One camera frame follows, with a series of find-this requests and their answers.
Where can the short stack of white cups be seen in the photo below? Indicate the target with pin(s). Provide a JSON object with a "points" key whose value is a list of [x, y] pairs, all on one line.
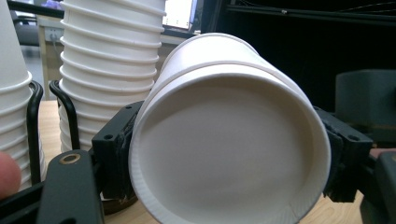
{"points": [[11, 102]]}

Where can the tall stack of white cups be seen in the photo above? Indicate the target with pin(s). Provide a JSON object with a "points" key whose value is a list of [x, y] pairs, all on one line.
{"points": [[109, 62]]}

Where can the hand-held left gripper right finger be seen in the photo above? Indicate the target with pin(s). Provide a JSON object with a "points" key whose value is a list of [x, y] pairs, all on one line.
{"points": [[348, 155]]}

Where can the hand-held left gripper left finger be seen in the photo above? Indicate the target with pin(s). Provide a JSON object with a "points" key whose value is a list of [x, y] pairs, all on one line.
{"points": [[112, 155]]}

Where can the bright monitor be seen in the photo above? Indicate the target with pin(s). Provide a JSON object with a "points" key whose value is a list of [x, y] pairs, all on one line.
{"points": [[178, 14]]}

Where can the white paper cup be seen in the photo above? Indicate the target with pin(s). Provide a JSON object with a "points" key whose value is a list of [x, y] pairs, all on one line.
{"points": [[211, 49], [224, 149]]}

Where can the black metal bar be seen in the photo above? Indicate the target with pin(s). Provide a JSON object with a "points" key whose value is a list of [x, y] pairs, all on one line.
{"points": [[34, 9], [311, 15]]}

